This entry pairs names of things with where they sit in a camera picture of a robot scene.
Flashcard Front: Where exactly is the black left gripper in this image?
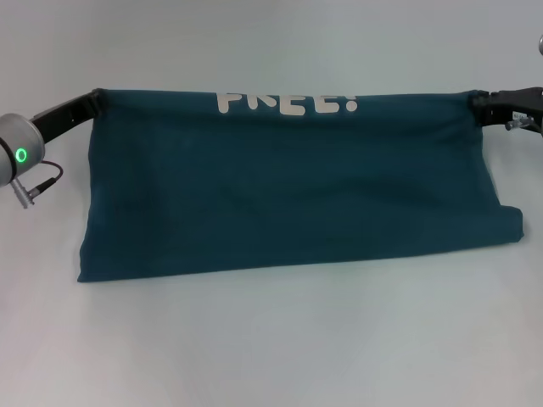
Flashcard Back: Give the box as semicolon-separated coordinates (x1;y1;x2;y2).
31;87;106;146

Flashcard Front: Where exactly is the teal blue shirt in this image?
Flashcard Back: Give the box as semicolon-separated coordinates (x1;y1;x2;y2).
76;86;528;284

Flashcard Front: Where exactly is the left arm cable with plug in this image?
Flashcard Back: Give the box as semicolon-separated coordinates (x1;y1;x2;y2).
10;159;64;210

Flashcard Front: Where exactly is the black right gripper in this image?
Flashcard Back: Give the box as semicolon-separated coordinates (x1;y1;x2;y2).
469;86;543;140

